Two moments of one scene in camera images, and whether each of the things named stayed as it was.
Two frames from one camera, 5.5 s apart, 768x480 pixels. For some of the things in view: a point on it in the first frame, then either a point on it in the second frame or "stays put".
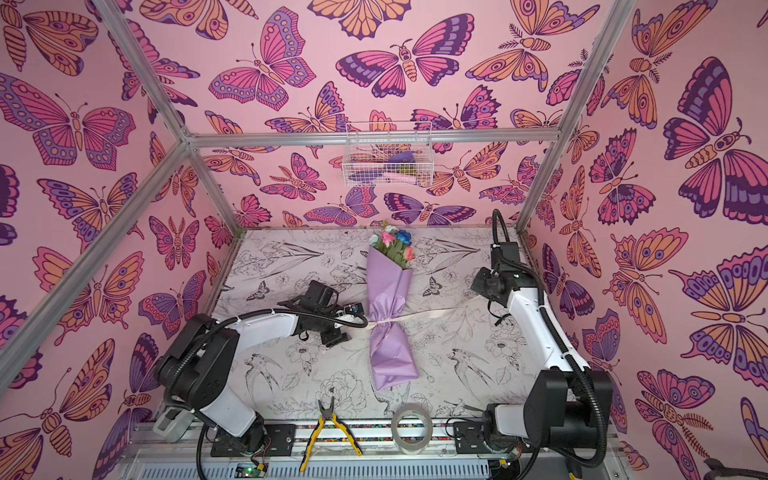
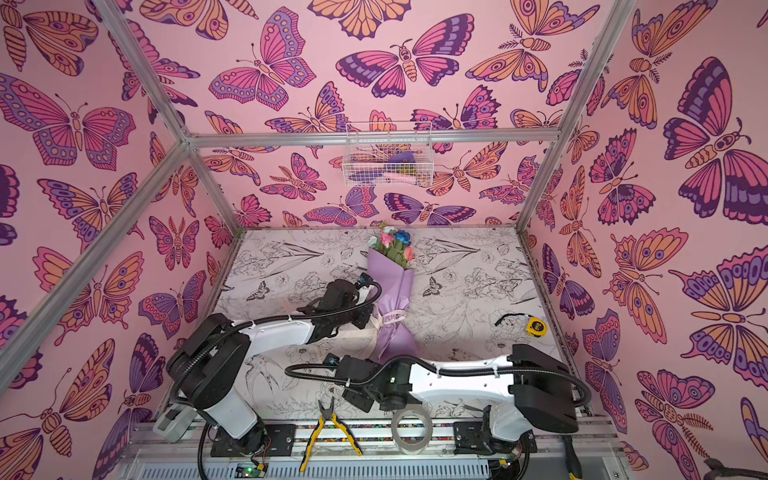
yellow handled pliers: x=326 y=414 stays put
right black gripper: x=482 y=285 → x=339 y=372
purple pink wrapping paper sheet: x=393 y=357 stays put
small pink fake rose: x=387 y=238 stays put
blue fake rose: x=405 y=237 stays put
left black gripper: x=336 y=337 → x=365 y=311
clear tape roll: x=408 y=448 stays put
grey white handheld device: x=172 y=423 stays put
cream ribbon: x=416 y=317 → x=379 y=320
